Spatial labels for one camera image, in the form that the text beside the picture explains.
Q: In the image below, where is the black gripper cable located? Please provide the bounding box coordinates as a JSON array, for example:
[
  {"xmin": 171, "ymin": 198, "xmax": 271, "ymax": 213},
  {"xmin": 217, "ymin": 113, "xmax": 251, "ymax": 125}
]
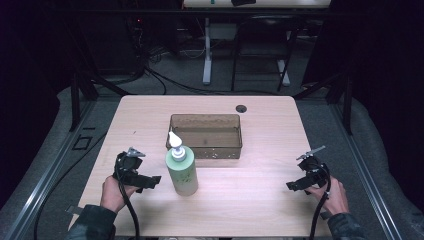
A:
[
  {"xmin": 308, "ymin": 163, "xmax": 332, "ymax": 240},
  {"xmin": 114, "ymin": 159, "xmax": 141, "ymax": 240}
]

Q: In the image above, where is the white desk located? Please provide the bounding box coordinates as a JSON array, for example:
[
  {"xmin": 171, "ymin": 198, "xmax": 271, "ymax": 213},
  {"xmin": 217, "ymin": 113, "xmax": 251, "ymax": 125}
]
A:
[{"xmin": 182, "ymin": 0, "xmax": 332, "ymax": 86}]

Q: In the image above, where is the aluminium rail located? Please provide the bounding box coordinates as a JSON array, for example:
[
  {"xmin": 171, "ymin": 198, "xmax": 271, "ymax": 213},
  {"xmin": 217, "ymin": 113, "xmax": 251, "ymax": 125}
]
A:
[
  {"xmin": 2, "ymin": 99, "xmax": 98, "ymax": 240},
  {"xmin": 329, "ymin": 103, "xmax": 404, "ymax": 240}
]

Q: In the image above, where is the black floor cable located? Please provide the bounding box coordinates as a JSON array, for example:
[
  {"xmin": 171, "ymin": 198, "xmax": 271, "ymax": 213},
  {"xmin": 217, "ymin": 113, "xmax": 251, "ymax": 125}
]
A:
[
  {"xmin": 143, "ymin": 64, "xmax": 301, "ymax": 97},
  {"xmin": 32, "ymin": 131, "xmax": 108, "ymax": 240}
]

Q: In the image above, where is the black metal stand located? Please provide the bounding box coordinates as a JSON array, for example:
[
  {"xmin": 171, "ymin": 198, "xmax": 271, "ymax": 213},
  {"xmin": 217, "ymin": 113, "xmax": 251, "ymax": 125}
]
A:
[
  {"xmin": 64, "ymin": 19, "xmax": 133, "ymax": 133},
  {"xmin": 293, "ymin": 66, "xmax": 355, "ymax": 136}
]

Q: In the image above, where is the green pump bottle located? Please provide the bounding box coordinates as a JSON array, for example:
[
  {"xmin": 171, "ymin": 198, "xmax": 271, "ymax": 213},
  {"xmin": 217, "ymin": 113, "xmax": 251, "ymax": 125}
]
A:
[{"xmin": 165, "ymin": 130, "xmax": 200, "ymax": 197}]

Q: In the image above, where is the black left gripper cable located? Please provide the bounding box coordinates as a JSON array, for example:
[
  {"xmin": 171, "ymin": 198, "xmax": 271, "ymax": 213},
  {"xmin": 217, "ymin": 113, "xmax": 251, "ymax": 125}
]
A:
[{"xmin": 114, "ymin": 159, "xmax": 141, "ymax": 240}]

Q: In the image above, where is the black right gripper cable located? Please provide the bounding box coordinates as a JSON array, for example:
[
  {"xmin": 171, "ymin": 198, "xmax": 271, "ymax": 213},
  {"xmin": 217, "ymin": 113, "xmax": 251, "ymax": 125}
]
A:
[{"xmin": 308, "ymin": 163, "xmax": 332, "ymax": 240}]

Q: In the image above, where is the person's right hand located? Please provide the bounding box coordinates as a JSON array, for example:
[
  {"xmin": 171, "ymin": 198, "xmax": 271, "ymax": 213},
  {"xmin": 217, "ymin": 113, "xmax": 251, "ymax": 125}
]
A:
[{"xmin": 305, "ymin": 175, "xmax": 350, "ymax": 217}]

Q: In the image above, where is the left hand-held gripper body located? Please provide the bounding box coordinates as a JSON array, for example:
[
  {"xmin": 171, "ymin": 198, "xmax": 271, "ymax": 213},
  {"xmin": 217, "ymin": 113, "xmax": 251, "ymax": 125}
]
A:
[{"xmin": 113, "ymin": 146, "xmax": 150, "ymax": 188}]

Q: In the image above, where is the black chair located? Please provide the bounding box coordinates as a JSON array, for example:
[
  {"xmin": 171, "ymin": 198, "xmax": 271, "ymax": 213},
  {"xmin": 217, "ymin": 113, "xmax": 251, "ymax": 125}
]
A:
[{"xmin": 230, "ymin": 14, "xmax": 303, "ymax": 93}]

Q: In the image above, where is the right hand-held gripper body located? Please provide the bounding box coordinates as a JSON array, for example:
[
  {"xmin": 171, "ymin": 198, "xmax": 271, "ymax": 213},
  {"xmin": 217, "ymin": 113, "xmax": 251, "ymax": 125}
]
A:
[{"xmin": 295, "ymin": 145, "xmax": 332, "ymax": 190}]

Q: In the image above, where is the transparent brown plastic bin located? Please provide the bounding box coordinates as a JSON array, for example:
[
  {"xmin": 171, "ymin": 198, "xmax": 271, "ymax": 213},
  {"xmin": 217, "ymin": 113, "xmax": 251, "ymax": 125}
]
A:
[{"xmin": 165, "ymin": 113, "xmax": 244, "ymax": 160}]

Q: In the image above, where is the person's left hand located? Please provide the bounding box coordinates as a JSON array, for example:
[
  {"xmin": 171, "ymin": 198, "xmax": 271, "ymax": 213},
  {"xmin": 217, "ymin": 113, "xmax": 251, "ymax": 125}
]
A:
[{"xmin": 99, "ymin": 175, "xmax": 141, "ymax": 214}]

